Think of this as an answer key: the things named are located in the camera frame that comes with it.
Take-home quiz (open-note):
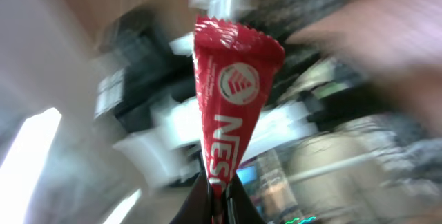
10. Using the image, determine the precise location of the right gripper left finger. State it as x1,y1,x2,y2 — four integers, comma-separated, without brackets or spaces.
170,171,213,224

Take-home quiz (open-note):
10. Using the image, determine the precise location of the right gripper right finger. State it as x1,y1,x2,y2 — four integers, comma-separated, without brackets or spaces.
224,175,265,224

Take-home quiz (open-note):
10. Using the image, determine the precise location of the red coffee stick sachet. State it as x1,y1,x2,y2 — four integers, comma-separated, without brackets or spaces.
192,15,286,197

